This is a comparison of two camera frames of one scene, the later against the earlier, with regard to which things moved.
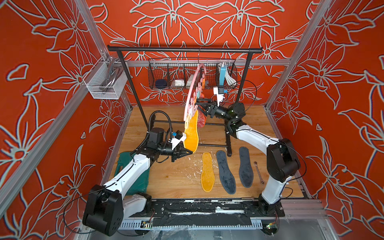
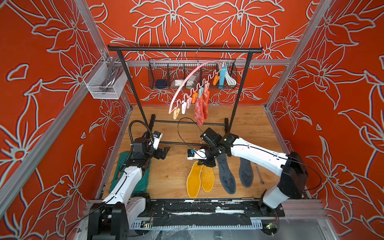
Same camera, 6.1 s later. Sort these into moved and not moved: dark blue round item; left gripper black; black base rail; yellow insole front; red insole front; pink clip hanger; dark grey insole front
Moved: pink clip hanger; left gripper black
Not moved: red insole front; black base rail; dark grey insole front; yellow insole front; dark blue round item
